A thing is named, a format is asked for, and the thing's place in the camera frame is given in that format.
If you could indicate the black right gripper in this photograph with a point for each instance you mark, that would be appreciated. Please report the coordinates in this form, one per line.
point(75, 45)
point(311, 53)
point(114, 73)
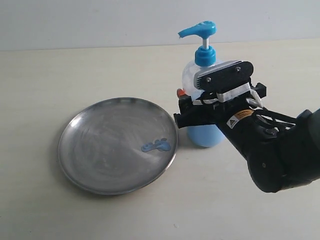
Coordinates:
point(206, 110)

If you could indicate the blue pump soap bottle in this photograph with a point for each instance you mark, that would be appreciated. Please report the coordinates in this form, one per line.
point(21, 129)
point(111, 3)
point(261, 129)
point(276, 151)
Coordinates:
point(206, 136)

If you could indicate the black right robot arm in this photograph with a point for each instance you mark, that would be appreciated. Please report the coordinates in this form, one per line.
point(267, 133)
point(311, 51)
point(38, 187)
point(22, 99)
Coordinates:
point(281, 152)

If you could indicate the blue soap blob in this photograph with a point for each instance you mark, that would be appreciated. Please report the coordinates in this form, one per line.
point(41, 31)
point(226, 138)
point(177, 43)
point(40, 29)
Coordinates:
point(161, 145)

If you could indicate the round stainless steel plate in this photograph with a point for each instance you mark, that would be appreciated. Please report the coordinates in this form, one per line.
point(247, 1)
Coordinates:
point(99, 150)

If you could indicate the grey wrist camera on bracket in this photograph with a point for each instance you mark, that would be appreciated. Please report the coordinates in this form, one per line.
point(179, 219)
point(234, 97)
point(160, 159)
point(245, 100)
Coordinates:
point(227, 80)

